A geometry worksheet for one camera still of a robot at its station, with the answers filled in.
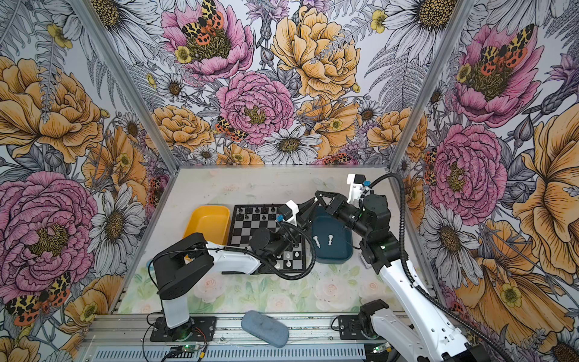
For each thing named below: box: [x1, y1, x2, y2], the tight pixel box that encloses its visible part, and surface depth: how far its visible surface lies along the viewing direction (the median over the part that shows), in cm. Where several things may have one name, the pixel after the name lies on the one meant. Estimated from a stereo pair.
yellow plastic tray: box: [183, 205, 230, 246], surface depth 101 cm
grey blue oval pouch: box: [241, 310, 290, 349], surface depth 73 cm
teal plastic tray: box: [309, 205, 354, 264], surface depth 95 cm
